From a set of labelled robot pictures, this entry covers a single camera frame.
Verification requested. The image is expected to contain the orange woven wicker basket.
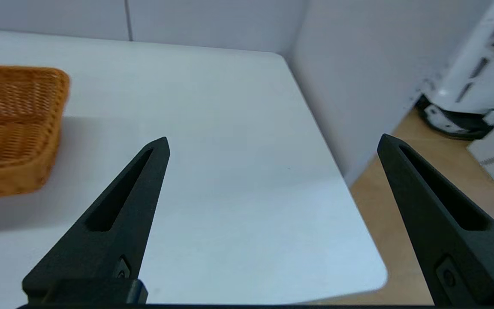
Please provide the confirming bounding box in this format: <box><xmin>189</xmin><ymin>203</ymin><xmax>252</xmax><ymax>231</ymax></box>
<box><xmin>0</xmin><ymin>64</ymin><xmax>71</xmax><ymax>199</ymax></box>

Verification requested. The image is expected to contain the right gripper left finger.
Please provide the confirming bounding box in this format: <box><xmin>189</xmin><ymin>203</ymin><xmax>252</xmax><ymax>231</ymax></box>
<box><xmin>21</xmin><ymin>136</ymin><xmax>171</xmax><ymax>305</ymax></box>

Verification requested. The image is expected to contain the white robot with black base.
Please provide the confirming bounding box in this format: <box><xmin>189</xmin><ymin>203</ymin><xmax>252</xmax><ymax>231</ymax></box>
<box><xmin>416</xmin><ymin>0</ymin><xmax>494</xmax><ymax>141</ymax></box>

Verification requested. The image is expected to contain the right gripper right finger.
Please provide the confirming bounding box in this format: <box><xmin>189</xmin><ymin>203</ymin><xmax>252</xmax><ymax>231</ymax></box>
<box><xmin>377</xmin><ymin>133</ymin><xmax>494</xmax><ymax>307</ymax></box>

